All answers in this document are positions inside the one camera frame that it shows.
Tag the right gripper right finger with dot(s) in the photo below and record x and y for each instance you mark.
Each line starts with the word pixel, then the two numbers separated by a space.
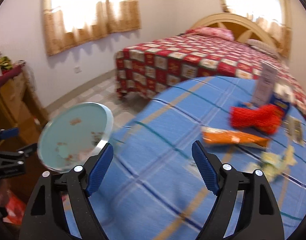
pixel 245 205

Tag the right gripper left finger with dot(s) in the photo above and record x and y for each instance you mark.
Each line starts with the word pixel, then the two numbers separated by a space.
pixel 56 196

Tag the yellow blue plastic bag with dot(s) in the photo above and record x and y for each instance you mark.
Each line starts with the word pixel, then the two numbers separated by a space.
pixel 273 165

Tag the orange silver snack packet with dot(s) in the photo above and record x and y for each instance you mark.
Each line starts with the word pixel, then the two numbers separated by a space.
pixel 215 136

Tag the red mesh net bag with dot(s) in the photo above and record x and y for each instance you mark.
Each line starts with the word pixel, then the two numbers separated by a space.
pixel 266 119

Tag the light blue trash bin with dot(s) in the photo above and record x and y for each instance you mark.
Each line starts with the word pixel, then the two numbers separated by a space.
pixel 74 135

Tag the red bag on floor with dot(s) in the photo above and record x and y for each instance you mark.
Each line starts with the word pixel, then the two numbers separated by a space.
pixel 15 210

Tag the wooden dresser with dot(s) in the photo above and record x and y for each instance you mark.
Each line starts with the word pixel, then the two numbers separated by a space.
pixel 21 108

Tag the maroon dresser cloth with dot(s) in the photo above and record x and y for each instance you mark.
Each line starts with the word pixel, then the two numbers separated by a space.
pixel 11 74

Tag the clear dark snack packet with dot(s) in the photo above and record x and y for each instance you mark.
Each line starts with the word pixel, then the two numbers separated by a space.
pixel 294 130

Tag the green cloth on dresser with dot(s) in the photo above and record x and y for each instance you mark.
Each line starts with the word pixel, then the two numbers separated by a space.
pixel 5 64

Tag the blue plaid tablecloth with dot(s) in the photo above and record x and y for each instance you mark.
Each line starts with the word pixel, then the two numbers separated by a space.
pixel 153 189

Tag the blue white milk carton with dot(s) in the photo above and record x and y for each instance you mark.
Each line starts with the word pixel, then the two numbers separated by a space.
pixel 283 98

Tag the white tall carton box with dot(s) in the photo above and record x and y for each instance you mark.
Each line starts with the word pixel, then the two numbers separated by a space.
pixel 265 85

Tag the red patterned bedspread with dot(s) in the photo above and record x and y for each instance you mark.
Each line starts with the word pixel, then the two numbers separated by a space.
pixel 151 67

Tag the striped pillow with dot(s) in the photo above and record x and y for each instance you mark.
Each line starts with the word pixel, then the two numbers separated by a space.
pixel 263 47

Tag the pink floral pillow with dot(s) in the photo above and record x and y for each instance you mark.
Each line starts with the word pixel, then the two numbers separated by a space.
pixel 214 32

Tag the left window tan curtain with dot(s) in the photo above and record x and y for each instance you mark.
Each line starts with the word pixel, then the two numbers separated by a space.
pixel 71 23

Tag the window tan curtain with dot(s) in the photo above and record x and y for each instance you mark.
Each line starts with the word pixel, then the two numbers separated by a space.
pixel 71 23
pixel 273 16

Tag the cream wooden headboard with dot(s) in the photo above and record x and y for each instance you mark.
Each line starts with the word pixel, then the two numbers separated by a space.
pixel 242 28

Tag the back window tan curtain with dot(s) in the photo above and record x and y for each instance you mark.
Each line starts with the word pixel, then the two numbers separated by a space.
pixel 273 16

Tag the white wall socket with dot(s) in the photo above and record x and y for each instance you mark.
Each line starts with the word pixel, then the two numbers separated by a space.
pixel 77 69

